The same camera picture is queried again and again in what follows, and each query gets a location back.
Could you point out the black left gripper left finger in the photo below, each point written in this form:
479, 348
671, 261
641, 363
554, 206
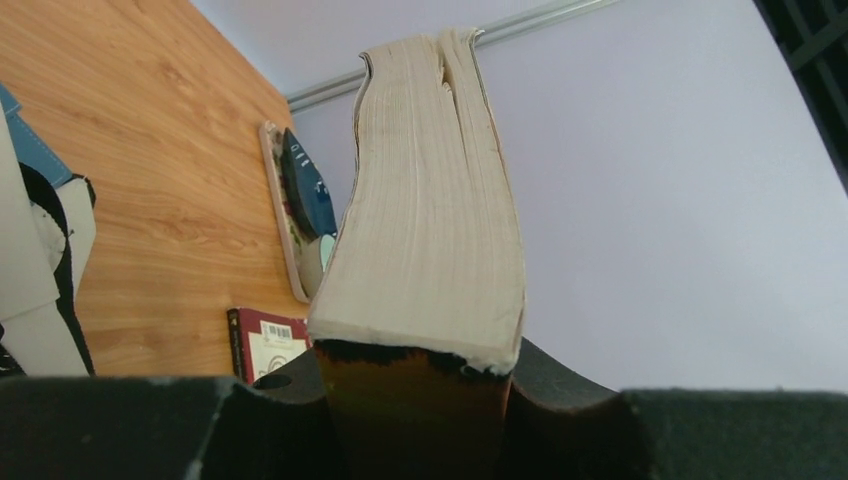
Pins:
305, 441

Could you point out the red and white book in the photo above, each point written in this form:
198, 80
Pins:
262, 342

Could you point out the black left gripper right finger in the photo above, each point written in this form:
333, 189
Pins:
561, 425

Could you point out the light green ceramic bowl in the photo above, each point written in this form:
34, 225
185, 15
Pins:
326, 245

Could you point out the floral placemat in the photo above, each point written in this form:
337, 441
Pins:
293, 241

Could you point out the beige canvas backpack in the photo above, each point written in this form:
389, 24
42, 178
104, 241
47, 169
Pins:
47, 235

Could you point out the floral cover paperback book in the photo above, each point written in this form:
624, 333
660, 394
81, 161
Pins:
29, 147

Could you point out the dark blue embroidered pouch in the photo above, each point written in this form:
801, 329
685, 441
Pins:
306, 191

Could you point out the blue sunset cover book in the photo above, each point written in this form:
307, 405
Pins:
417, 323

